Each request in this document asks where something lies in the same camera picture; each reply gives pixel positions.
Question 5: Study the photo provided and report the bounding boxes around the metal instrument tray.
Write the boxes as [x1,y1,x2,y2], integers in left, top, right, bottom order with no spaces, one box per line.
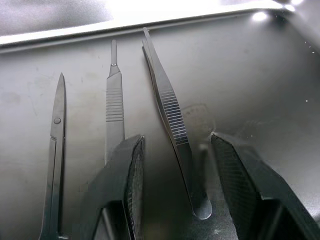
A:
[0,0,320,240]

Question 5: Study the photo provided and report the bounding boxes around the steel surgical scissors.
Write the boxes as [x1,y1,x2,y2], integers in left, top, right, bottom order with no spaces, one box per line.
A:
[37,72,69,240]

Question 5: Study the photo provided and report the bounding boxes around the steel scalpel handle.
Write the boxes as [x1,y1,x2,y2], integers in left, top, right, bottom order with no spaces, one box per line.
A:
[104,39,125,167]

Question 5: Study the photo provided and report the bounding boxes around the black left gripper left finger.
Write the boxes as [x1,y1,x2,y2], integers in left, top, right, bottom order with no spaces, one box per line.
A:
[71,134,146,240]

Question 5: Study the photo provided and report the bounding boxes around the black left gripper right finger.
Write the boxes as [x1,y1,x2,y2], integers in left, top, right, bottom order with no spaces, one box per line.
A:
[210,131,320,240]

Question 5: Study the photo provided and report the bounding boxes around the steel ribbed tweezers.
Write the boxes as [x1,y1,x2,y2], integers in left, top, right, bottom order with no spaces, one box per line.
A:
[141,27,213,221]

